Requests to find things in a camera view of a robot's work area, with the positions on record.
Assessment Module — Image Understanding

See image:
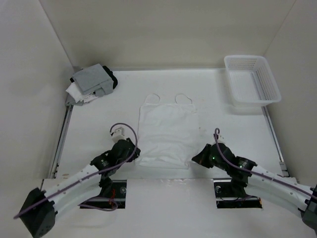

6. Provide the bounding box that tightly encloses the white tank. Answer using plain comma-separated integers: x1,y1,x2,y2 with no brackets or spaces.
65,82,97,106
136,93,200,170

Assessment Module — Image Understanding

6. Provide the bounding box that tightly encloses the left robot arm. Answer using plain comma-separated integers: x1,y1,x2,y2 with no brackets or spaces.
15,138,141,238

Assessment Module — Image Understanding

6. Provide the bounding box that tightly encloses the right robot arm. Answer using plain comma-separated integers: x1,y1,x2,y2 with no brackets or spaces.
192,142,317,231

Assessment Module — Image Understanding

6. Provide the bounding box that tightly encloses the white folded tank top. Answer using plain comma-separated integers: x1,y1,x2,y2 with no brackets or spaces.
65,82,97,106

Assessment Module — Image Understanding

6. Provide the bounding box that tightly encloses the white plastic basket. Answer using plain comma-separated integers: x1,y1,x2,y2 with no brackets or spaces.
224,55,281,107

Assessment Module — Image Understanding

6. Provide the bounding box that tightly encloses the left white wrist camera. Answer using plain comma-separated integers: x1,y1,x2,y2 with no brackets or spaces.
110,127,125,143

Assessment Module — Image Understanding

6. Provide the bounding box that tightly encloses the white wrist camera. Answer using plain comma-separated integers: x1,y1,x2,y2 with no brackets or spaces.
213,133,225,144
110,127,125,143

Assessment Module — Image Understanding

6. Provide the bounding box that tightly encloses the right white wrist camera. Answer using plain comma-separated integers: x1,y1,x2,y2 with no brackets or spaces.
213,133,225,144

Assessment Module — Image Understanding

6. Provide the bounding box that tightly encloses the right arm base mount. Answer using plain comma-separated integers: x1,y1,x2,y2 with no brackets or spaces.
213,179,262,209

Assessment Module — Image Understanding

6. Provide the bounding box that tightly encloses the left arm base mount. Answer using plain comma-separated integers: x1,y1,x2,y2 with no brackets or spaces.
79,180,127,211

